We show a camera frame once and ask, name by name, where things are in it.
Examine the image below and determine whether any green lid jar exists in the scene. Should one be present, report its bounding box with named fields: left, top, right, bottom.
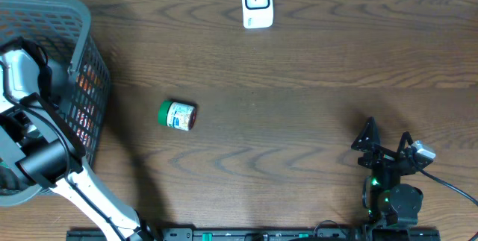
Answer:
left=158, top=101, right=196, bottom=131

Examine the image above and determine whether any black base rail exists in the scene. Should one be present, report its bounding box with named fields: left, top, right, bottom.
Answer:
left=66, top=227, right=441, bottom=241

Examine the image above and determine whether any grey plastic mesh basket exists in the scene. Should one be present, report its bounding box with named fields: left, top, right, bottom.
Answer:
left=1, top=0, right=111, bottom=207

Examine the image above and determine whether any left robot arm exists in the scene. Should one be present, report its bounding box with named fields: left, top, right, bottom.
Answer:
left=1, top=37, right=163, bottom=240

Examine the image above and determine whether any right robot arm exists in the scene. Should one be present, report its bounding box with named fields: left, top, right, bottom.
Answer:
left=351, top=117, right=436, bottom=232

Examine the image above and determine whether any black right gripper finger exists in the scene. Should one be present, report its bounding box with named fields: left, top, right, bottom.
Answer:
left=351, top=116, right=380, bottom=151
left=397, top=131, right=414, bottom=154

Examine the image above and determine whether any white barcode scanner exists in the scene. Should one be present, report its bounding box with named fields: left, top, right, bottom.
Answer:
left=241, top=0, right=274, bottom=29

